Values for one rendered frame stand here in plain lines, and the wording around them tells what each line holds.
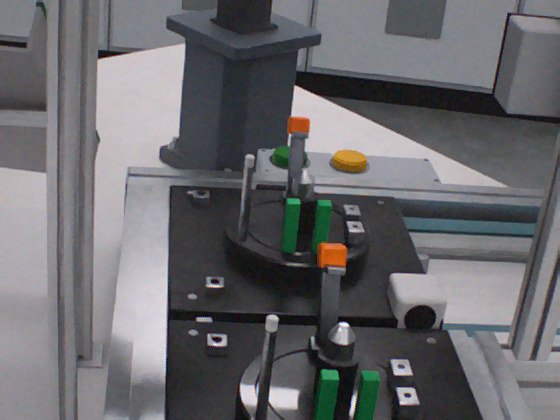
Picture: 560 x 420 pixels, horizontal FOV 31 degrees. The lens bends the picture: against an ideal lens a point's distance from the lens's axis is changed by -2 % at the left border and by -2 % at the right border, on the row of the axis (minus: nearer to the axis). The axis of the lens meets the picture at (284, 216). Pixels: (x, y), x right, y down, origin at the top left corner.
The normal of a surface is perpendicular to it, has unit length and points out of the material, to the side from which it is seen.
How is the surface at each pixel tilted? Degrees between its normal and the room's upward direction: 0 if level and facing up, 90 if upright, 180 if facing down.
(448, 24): 90
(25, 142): 135
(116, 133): 0
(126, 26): 90
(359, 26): 90
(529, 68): 90
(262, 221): 0
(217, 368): 0
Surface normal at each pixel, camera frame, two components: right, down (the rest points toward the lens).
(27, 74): -0.13, 0.94
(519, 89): 0.09, 0.47
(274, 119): 0.67, 0.40
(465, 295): 0.11, -0.88
